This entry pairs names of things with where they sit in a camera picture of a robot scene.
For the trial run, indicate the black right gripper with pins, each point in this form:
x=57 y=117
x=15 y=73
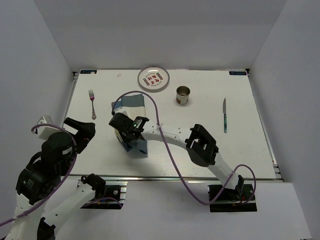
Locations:
x=126 y=139

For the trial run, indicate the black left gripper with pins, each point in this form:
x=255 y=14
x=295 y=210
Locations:
x=86 y=132

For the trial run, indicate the silver fork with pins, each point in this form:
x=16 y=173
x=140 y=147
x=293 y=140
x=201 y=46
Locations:
x=92 y=98

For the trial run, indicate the blue and beige placemat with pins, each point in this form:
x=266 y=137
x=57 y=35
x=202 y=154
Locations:
x=133 y=106

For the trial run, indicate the white plate with red characters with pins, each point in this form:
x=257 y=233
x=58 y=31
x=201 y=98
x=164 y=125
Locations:
x=153 y=79

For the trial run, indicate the metal cup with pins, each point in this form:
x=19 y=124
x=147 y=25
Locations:
x=182 y=95

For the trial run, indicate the knife with green handle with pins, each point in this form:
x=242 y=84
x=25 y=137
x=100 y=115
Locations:
x=224 y=110

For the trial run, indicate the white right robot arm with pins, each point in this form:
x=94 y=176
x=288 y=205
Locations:
x=200 y=145

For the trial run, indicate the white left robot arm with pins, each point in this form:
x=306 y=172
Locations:
x=45 y=173

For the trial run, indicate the blue corner sticker left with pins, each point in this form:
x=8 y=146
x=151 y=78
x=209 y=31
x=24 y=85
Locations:
x=87 y=71

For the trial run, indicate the blue corner sticker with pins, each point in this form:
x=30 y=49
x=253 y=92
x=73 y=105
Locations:
x=87 y=71
x=238 y=73

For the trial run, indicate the blue corner sticker right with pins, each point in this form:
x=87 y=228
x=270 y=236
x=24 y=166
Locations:
x=238 y=73

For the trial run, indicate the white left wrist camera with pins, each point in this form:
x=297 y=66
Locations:
x=44 y=132

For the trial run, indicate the aluminium table edge rail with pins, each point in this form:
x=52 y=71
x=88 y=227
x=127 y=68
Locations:
x=152 y=178

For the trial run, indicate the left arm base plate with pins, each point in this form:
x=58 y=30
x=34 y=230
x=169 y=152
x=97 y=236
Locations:
x=113 y=198

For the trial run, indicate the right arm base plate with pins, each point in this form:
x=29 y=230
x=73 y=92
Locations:
x=227 y=202

